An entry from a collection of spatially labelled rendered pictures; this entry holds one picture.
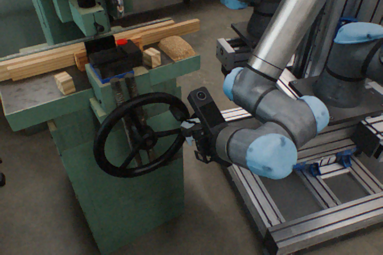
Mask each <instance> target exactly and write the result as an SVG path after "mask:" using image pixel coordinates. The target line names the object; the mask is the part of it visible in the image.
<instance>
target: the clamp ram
mask: <svg viewBox="0 0 383 255"><path fill-rule="evenodd" d="M84 46H85V51H86V54H87V59H88V61H89V63H90V60H89V54H91V53H93V54H94V53H97V52H101V51H104V50H107V49H111V48H115V47H117V46H116V43H115V37H114V36H113V35H108V36H106V37H103V38H98V39H94V40H89V41H86V42H84Z"/></svg>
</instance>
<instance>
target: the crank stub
mask: <svg viewBox="0 0 383 255"><path fill-rule="evenodd" d="M169 110H170V112H171V114H172V116H174V118H175V119H176V120H177V121H183V120H184V119H185V116H184V114H183V112H181V111H180V110H179V109H177V107H175V106H174V105H171V106H170V107H169Z"/></svg>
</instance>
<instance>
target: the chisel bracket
mask: <svg viewBox="0 0 383 255"><path fill-rule="evenodd" d="M68 3H70V8H71V12H72V17H73V20H74V22H76V24H77V25H78V26H79V28H80V29H81V31H83V33H84V34H85V36H91V35H97V34H101V33H105V32H108V26H107V20H106V16H105V15H106V14H105V10H104V9H103V8H102V7H101V6H100V5H99V4H98V3H97V2H96V5H95V6H93V7H88V8H83V7H79V6H78V1H77V0H68ZM94 22H97V23H98V24H99V25H103V26H104V28H105V30H104V31H103V32H99V31H98V30H97V27H96V26H95V25H94Z"/></svg>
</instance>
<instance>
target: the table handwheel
mask: <svg viewBox="0 0 383 255"><path fill-rule="evenodd" d="M152 103H164V104H169V105H174V106H175V107H177V109H179V110H180V111H181V112H183V114H184V116H185V119H184V120H183V121H186V120H190V113H189V110H188V109H187V107H186V105H185V104H184V103H183V102H182V100H180V99H179V98H178V97H176V96H174V95H171V94H168V93H165V92H149V93H146V94H141V95H139V96H136V97H133V98H131V99H128V100H127V101H126V102H124V103H122V104H120V105H119V106H118V107H116V109H114V110H113V111H112V112H111V113H110V114H109V115H108V116H107V117H106V118H105V120H104V121H103V123H102V124H101V125H100V127H99V128H98V131H97V133H96V136H95V140H94V141H93V156H94V159H95V161H96V163H97V164H98V166H99V167H100V169H101V170H103V171H104V172H105V173H106V174H108V175H111V176H115V177H119V178H134V177H137V176H142V175H146V174H148V173H149V172H152V171H154V170H156V169H158V168H160V167H162V165H163V164H165V163H167V162H168V161H169V160H170V159H171V158H172V157H173V156H175V155H176V154H177V151H178V150H179V149H180V148H181V147H182V146H183V144H184V142H185V140H186V138H185V136H183V134H182V131H181V129H180V127H179V128H176V129H171V130H168V131H161V132H156V133H155V132H154V130H153V129H152V127H150V126H149V125H144V124H143V123H142V121H140V120H139V119H138V117H137V116H136V114H135V112H134V110H135V109H137V108H138V107H140V106H143V105H147V104H152ZM126 114H128V116H129V117H130V119H131V128H132V130H133V132H134V133H133V140H134V141H135V143H136V145H135V147H134V148H133V150H132V152H131V153H130V154H129V155H128V156H127V158H126V160H125V161H124V162H123V163H122V164H121V166H120V167H116V166H115V165H113V164H111V163H110V162H109V161H108V160H107V158H106V156H105V152H104V147H105V142H106V139H107V136H108V135H109V133H110V131H111V129H112V128H113V127H114V125H115V124H117V122H118V121H119V120H120V119H121V118H123V117H124V116H125V115H126ZM183 121H181V124H182V123H183ZM174 134H178V136H177V138H176V140H175V141H174V143H172V145H171V147H170V148H168V150H167V151H165V152H164V153H163V154H162V155H161V156H160V157H158V158H156V160H154V161H153V162H150V163H147V164H144V165H142V166H140V167H135V168H127V167H128V165H129V163H131V161H132V160H133V158H134V157H135V155H136V154H137V153H138V152H139V151H140V149H141V150H149V149H151V148H153V147H154V146H155V145H156V143H157V141H158V138H162V137H164V136H168V135H174Z"/></svg>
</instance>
